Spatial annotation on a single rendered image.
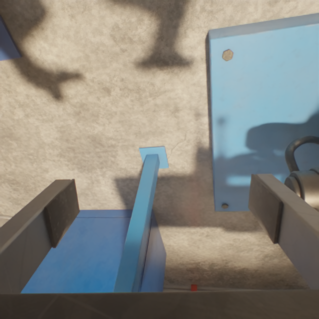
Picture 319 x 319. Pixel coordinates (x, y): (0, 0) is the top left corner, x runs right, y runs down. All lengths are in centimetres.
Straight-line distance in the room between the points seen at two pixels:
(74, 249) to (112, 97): 91
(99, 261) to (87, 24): 111
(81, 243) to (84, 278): 22
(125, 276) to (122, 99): 67
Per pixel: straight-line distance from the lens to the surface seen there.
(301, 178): 60
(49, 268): 152
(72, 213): 17
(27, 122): 129
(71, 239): 155
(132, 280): 79
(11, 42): 111
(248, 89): 85
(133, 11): 90
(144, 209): 91
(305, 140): 81
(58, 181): 17
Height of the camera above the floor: 87
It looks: 48 degrees down
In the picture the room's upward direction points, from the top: 170 degrees counter-clockwise
